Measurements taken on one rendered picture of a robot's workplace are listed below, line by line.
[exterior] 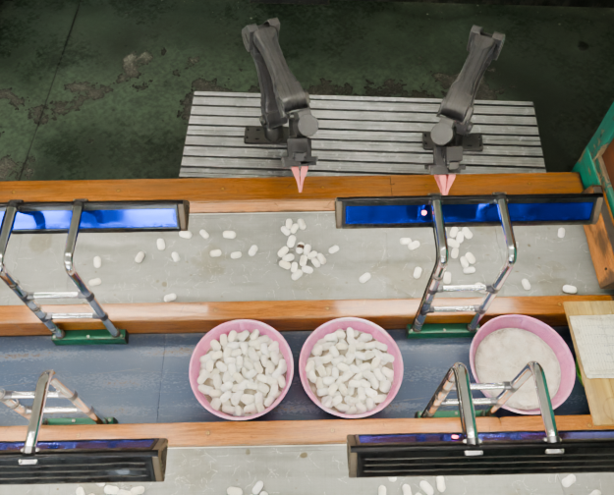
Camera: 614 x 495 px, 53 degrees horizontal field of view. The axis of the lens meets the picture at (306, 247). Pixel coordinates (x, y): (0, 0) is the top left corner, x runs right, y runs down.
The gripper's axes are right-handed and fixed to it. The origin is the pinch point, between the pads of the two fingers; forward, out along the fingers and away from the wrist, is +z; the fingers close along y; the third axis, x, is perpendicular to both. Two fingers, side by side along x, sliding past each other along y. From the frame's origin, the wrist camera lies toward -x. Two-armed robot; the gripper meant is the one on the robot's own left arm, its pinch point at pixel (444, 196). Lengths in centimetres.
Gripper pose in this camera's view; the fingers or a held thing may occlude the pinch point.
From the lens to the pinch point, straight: 177.2
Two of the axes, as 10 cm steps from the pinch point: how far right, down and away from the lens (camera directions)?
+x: -0.1, -1.7, 9.9
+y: 10.0, -0.2, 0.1
